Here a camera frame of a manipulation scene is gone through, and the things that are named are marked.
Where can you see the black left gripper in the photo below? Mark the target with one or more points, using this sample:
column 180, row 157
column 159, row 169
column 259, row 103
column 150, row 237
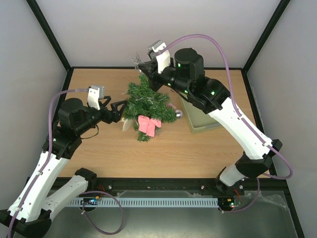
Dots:
column 115, row 116

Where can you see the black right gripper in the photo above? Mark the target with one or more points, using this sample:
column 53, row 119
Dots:
column 154, row 76

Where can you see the silver star ornament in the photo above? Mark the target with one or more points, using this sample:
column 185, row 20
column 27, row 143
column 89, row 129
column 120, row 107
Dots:
column 137, row 62

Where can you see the clear led string lights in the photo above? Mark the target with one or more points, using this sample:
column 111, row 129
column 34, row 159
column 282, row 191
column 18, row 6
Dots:
column 152, row 98

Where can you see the small green christmas tree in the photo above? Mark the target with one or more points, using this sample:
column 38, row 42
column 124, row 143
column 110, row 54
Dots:
column 156, row 111

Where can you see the pink bow ornament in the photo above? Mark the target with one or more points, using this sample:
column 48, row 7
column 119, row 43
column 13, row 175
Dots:
column 148, row 125

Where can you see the light green plastic basket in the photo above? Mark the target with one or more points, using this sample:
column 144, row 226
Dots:
column 197, row 120

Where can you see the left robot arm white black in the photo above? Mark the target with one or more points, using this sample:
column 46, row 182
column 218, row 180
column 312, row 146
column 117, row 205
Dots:
column 32, row 213

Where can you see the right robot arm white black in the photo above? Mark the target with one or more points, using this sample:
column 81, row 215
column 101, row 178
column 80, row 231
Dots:
column 215, row 100

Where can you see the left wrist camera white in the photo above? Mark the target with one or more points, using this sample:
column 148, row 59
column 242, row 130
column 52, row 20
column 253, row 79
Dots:
column 95, row 93

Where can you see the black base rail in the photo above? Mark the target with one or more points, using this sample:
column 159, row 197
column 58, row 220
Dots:
column 202, row 186

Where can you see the light blue slotted cable duct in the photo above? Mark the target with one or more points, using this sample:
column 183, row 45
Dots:
column 147, row 202

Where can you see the black corner frame post left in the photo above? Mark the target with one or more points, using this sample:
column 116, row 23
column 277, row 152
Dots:
column 37, row 12

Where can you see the black corner frame post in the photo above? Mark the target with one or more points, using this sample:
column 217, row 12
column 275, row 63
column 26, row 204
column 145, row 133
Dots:
column 37, row 12
column 278, row 12

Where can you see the black corner frame post right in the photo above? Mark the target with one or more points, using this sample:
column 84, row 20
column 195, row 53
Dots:
column 278, row 12

